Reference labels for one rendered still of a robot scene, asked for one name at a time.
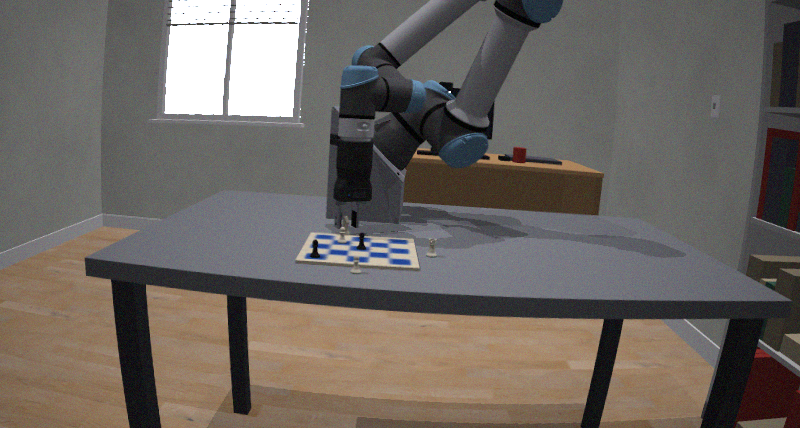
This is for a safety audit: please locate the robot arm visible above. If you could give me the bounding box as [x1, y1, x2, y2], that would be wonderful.
[339, 0, 563, 171]

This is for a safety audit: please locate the blue and cream chessboard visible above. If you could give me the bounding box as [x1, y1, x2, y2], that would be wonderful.
[295, 232, 419, 271]

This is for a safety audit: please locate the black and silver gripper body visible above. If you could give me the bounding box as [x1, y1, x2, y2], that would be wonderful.
[330, 118, 375, 202]

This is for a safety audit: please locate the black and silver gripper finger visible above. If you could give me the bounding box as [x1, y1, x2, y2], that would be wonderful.
[333, 199, 347, 229]
[351, 201, 367, 228]

